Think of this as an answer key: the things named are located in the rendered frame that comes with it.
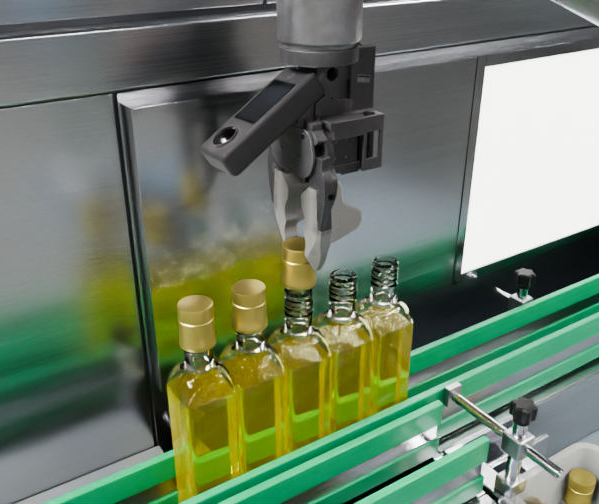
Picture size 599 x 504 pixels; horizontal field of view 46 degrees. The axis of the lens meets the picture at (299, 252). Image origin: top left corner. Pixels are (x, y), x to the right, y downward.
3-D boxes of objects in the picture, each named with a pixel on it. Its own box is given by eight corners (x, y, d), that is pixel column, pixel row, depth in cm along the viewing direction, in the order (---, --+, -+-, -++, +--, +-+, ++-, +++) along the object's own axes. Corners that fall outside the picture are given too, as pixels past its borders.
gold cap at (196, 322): (195, 357, 65) (192, 317, 63) (171, 343, 67) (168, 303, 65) (224, 341, 67) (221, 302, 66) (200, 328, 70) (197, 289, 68)
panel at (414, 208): (611, 216, 129) (653, 24, 113) (626, 222, 126) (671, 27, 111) (151, 380, 85) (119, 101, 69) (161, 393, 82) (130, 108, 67)
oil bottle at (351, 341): (342, 439, 90) (347, 295, 80) (369, 466, 86) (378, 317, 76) (305, 456, 87) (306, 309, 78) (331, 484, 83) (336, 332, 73)
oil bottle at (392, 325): (376, 422, 93) (385, 281, 83) (405, 447, 89) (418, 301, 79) (342, 439, 90) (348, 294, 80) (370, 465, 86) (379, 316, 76)
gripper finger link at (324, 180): (341, 232, 64) (335, 136, 62) (327, 235, 64) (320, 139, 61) (313, 221, 68) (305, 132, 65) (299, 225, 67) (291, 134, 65)
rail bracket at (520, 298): (495, 327, 114) (506, 254, 108) (528, 347, 109) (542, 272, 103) (478, 335, 112) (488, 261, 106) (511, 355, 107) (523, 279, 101)
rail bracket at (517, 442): (452, 431, 90) (462, 351, 85) (559, 517, 78) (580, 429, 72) (435, 440, 89) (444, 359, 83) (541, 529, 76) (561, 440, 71)
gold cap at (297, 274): (303, 270, 74) (303, 233, 72) (322, 284, 71) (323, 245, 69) (274, 279, 72) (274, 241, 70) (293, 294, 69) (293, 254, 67)
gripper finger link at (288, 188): (332, 244, 75) (342, 167, 69) (284, 258, 72) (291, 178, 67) (315, 230, 77) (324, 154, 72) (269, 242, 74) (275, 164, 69)
